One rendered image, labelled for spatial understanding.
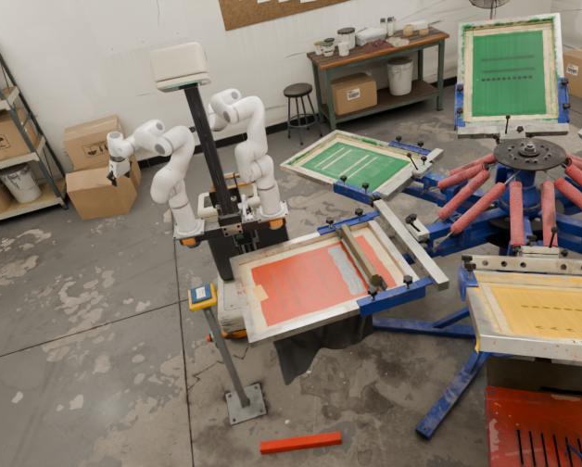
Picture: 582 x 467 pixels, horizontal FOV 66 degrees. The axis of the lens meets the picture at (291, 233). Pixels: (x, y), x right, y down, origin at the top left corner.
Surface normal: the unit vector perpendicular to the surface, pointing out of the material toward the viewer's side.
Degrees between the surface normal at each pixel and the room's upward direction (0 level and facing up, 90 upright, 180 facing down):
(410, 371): 0
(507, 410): 0
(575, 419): 0
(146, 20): 90
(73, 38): 90
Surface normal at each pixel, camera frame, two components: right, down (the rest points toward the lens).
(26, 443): -0.16, -0.78
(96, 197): 0.01, 0.61
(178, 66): 0.04, 0.18
